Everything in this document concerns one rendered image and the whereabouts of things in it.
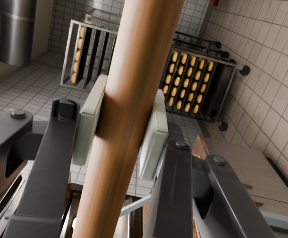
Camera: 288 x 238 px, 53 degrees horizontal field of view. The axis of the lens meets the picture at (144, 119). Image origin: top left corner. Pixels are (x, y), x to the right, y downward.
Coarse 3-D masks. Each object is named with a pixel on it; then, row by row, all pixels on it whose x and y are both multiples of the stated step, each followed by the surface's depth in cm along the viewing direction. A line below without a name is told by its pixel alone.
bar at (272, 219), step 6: (144, 198) 126; (132, 204) 127; (138, 204) 126; (144, 204) 126; (126, 210) 128; (132, 210) 128; (120, 216) 129; (264, 216) 128; (270, 216) 129; (276, 216) 130; (282, 216) 132; (270, 222) 129; (276, 222) 129; (282, 222) 129
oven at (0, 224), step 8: (24, 176) 199; (24, 184) 192; (72, 184) 205; (16, 192) 183; (72, 192) 201; (80, 192) 201; (8, 200) 176; (16, 200) 178; (72, 200) 204; (136, 200) 208; (8, 208) 171; (16, 208) 172; (72, 208) 207; (0, 216) 164; (8, 216) 165; (64, 216) 188; (72, 216) 210; (136, 216) 193; (0, 224) 159; (64, 224) 186; (136, 224) 186; (0, 232) 155; (64, 232) 204; (72, 232) 216; (136, 232) 180
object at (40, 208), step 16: (64, 112) 13; (48, 128) 12; (64, 128) 12; (48, 144) 11; (64, 144) 11; (48, 160) 10; (64, 160) 10; (32, 176) 9; (48, 176) 9; (64, 176) 9; (32, 192) 8; (48, 192) 8; (64, 192) 9; (32, 208) 8; (48, 208) 8; (16, 224) 7; (32, 224) 7; (48, 224) 7
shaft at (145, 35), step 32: (128, 0) 14; (160, 0) 14; (128, 32) 15; (160, 32) 14; (128, 64) 15; (160, 64) 15; (128, 96) 16; (96, 128) 18; (128, 128) 16; (96, 160) 18; (128, 160) 18; (96, 192) 18; (96, 224) 19
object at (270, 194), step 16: (208, 144) 195; (224, 144) 202; (240, 160) 186; (256, 160) 193; (240, 176) 167; (256, 176) 172; (272, 176) 178; (256, 192) 156; (272, 192) 160; (272, 208) 146
